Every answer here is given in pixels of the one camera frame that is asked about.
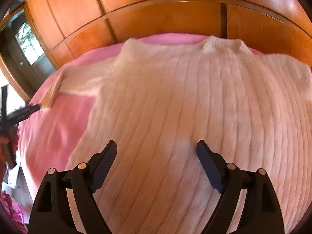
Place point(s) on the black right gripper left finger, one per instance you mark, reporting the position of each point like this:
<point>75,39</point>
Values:
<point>51,211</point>

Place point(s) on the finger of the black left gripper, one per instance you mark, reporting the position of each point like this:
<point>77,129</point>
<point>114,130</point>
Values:
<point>12,119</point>

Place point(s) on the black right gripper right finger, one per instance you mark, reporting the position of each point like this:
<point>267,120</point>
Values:
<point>261,209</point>

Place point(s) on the white knitted sweater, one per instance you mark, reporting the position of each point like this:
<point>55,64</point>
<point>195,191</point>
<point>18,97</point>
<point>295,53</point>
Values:
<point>285,154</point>

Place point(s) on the person's left hand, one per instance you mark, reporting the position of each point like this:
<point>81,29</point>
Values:
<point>8,149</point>

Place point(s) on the pink bedspread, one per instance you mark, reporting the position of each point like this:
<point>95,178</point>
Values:
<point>53,136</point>

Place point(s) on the dark wood-framed door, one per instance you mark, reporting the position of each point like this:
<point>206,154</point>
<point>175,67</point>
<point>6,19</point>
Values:
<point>25,60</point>

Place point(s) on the orange wooden wardrobe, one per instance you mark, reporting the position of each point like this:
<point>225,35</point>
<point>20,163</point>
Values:
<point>69,28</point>

